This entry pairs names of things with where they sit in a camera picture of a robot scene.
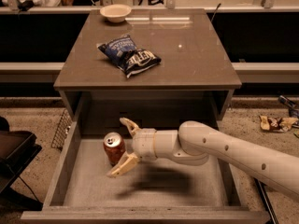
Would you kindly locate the red coke can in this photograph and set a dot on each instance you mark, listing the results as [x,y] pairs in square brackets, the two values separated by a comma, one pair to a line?
[114,147]

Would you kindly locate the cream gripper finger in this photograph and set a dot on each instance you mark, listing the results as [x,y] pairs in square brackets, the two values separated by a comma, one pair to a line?
[131,126]
[125,164]

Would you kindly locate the wire mesh basket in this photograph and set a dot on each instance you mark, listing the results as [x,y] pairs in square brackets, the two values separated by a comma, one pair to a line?
[62,130]

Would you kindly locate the grey cabinet with counter top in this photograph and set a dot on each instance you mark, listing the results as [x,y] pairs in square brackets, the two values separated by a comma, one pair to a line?
[157,68]

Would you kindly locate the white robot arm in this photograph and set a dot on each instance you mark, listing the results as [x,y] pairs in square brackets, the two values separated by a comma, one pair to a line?
[193,142]

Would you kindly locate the black tray stand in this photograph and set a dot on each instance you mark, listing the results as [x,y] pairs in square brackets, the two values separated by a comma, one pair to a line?
[17,150]

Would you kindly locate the white bowl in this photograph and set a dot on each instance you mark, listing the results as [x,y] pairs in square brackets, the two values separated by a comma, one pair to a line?
[115,13]

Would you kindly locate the blue kettle chips bag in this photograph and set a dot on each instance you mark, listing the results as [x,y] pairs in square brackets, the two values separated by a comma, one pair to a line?
[125,55]

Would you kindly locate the black bar on floor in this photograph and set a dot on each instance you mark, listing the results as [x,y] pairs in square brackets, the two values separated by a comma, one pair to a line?
[266,202]

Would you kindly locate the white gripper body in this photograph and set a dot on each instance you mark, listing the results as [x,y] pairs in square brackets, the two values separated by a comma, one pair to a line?
[143,143]

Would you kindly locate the brown snack wrapper on floor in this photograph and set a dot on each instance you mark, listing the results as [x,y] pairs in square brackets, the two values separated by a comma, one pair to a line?
[276,125]

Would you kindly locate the open grey top drawer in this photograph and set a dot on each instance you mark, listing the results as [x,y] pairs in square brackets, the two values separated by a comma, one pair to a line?
[155,192]

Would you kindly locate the dark blue packet on floor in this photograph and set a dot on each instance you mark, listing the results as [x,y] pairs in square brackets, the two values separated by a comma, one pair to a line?
[293,111]

